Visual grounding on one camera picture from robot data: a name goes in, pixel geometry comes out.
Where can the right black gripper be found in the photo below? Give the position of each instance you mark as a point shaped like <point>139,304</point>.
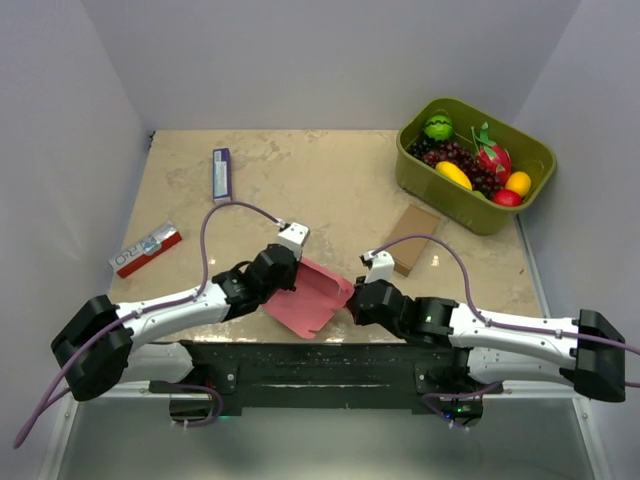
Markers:
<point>358,314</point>

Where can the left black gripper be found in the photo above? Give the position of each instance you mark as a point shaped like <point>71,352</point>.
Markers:
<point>288,283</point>

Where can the pink paper box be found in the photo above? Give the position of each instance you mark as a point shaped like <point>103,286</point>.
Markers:
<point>319,294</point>

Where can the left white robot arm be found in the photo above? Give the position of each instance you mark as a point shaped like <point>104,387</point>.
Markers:
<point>94,348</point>

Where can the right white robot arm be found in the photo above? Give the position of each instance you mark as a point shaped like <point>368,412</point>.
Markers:
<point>585,352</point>

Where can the brown cardboard box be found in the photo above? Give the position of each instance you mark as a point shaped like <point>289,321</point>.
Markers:
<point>414,221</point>

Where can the red white toothpaste box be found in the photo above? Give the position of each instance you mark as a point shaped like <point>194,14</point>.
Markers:
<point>134,257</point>

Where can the purple toothpaste box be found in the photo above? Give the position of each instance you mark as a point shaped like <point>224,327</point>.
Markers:
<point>221,175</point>

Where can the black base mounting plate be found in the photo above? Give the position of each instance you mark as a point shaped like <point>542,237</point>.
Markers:
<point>395,376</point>

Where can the olive green plastic bin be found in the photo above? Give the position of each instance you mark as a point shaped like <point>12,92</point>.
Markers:
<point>481,216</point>

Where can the yellow toy mango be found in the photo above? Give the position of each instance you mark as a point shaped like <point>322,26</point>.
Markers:
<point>454,173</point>

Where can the dark purple toy grapes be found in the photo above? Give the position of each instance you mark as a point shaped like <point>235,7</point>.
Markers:
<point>431,152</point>

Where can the red toy apple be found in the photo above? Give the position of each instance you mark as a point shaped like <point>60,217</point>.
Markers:
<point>507,198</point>

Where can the orange toy lemon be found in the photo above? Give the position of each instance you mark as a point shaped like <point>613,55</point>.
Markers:
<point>519,182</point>

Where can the green toy watermelon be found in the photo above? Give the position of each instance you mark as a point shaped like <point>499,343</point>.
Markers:
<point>439,127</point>

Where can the red toy dragon fruit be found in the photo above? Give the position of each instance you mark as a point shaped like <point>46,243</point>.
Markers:
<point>490,154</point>

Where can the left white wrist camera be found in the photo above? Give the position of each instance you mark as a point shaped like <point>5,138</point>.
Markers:
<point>293,236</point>

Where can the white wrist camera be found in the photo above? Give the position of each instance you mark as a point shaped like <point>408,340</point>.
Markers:
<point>380,266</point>
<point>293,236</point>

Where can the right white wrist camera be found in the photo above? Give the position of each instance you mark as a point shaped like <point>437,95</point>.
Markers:
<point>380,266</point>

